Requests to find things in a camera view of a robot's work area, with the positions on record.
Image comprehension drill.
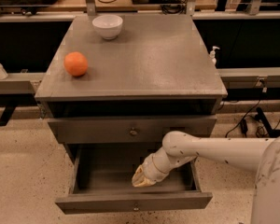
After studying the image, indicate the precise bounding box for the black floor cable with adapter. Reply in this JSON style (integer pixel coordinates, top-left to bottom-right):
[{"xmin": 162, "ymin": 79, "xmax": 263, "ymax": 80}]
[{"xmin": 224, "ymin": 79, "xmax": 268, "ymax": 139}]

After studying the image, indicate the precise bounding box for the black bracket leg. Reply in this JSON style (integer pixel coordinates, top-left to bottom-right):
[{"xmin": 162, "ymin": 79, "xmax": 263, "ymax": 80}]
[{"xmin": 0, "ymin": 105, "xmax": 16, "ymax": 127}]

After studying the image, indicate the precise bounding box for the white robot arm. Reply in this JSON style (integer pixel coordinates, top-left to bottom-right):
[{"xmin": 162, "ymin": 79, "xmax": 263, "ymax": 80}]
[{"xmin": 132, "ymin": 131, "xmax": 280, "ymax": 224}]

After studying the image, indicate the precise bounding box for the black stand leg with wheel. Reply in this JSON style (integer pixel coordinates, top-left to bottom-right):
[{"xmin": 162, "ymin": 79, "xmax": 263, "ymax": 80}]
[{"xmin": 255, "ymin": 107, "xmax": 280, "ymax": 138}]

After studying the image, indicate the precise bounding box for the grey drawer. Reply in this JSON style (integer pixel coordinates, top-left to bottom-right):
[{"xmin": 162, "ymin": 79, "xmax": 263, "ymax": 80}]
[
  {"xmin": 55, "ymin": 143, "xmax": 212, "ymax": 214},
  {"xmin": 49, "ymin": 115, "xmax": 217, "ymax": 144}
]

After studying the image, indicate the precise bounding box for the white pump dispenser bottle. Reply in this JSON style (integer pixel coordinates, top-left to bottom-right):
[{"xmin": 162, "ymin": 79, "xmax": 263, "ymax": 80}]
[{"xmin": 209, "ymin": 46, "xmax": 220, "ymax": 65}]

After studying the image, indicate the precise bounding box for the orange fruit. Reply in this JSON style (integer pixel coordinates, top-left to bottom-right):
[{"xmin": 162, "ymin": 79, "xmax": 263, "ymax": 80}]
[{"xmin": 63, "ymin": 51, "xmax": 88, "ymax": 77}]

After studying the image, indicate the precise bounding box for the grey top drawer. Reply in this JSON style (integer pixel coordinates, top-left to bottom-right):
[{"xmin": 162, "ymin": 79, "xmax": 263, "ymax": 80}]
[{"xmin": 49, "ymin": 115, "xmax": 217, "ymax": 144}]

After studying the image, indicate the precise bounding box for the white ceramic bowl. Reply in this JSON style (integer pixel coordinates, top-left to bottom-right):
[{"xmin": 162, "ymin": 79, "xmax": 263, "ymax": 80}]
[{"xmin": 92, "ymin": 14, "xmax": 123, "ymax": 40}]

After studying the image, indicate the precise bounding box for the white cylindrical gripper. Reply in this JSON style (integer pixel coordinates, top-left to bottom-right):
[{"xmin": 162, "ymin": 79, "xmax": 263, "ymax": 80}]
[{"xmin": 132, "ymin": 147, "xmax": 195, "ymax": 188}]

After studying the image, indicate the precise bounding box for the grey wooden drawer cabinet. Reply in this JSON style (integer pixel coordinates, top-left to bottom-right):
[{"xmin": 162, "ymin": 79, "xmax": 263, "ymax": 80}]
[{"xmin": 34, "ymin": 14, "xmax": 228, "ymax": 161}]

